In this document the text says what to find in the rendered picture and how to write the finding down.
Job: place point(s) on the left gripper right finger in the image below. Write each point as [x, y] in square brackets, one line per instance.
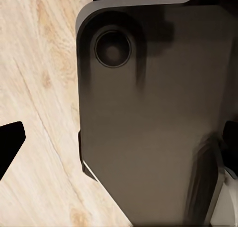
[230, 137]

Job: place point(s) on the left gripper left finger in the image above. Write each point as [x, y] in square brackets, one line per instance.
[12, 137]

